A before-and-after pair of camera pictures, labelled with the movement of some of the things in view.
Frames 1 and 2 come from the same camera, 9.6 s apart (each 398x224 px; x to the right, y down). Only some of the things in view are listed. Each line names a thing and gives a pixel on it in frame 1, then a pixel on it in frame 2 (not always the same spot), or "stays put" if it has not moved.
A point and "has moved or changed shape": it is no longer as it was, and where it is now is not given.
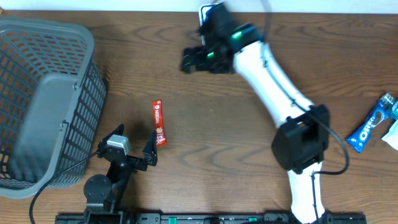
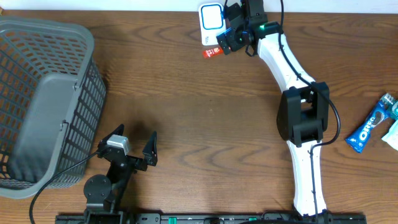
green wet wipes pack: [391, 137] stays put
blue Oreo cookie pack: [357, 137] stays put
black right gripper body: [204, 58] -> [235, 36]
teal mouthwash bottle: [388, 99] stays put
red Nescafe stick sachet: [158, 122] has moved or changed shape
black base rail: [208, 218] stays put
